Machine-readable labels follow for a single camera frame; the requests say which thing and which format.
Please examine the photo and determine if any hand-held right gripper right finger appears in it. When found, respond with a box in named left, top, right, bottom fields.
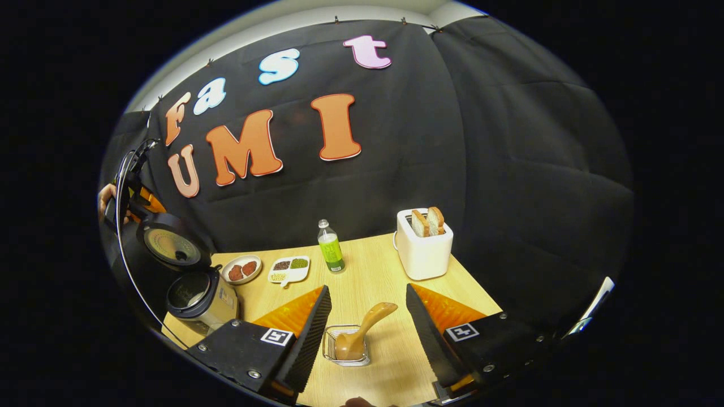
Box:
left=406, top=283, right=552, bottom=403

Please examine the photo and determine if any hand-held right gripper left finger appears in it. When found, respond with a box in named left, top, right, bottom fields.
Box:
left=186, top=285, right=333, bottom=405

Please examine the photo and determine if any wooden spoon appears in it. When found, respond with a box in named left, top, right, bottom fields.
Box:
left=335, top=302, right=398, bottom=361

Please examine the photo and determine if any black rice cooker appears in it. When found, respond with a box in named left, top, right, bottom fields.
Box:
left=136, top=222, right=240, bottom=334

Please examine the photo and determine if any divided white grain dish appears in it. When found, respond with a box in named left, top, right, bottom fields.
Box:
left=268, top=256, right=311, bottom=288

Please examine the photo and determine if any white toaster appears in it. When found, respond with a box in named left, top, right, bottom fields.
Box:
left=394, top=208, right=454, bottom=281

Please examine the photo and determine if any round white plate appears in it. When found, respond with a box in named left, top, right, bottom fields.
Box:
left=221, top=255, right=262, bottom=285

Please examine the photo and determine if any green drink bottle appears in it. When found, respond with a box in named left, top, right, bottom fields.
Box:
left=317, top=219, right=346, bottom=274

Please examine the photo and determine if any black backdrop cloth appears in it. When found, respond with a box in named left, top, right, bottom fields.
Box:
left=99, top=17, right=634, bottom=340

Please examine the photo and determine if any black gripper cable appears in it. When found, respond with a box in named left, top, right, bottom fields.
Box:
left=115, top=141, right=190, bottom=349

